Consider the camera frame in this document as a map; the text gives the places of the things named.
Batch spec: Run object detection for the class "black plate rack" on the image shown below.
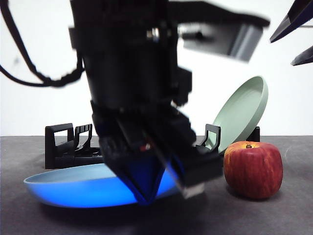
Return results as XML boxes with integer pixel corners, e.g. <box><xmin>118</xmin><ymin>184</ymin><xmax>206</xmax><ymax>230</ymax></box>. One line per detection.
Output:
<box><xmin>45</xmin><ymin>123</ymin><xmax>261</xmax><ymax>169</ymax></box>

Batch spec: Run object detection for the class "black cable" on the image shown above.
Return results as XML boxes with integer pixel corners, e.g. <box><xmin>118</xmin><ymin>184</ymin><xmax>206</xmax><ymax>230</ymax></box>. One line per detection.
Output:
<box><xmin>0</xmin><ymin>0</ymin><xmax>85</xmax><ymax>89</ymax></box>
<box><xmin>0</xmin><ymin>65</ymin><xmax>49</xmax><ymax>88</ymax></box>

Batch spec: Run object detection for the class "blue plate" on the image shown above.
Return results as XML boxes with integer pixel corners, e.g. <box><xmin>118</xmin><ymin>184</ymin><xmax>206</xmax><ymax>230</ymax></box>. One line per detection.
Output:
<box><xmin>23</xmin><ymin>163</ymin><xmax>182</xmax><ymax>209</ymax></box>

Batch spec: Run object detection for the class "green plate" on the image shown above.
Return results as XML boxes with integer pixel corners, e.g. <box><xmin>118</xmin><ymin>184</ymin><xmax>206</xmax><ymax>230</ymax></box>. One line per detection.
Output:
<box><xmin>212</xmin><ymin>75</ymin><xmax>269</xmax><ymax>155</ymax></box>

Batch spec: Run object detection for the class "red apple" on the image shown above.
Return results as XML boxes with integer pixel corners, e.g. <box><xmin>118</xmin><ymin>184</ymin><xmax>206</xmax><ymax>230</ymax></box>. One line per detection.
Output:
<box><xmin>224</xmin><ymin>141</ymin><xmax>284</xmax><ymax>199</ymax></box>

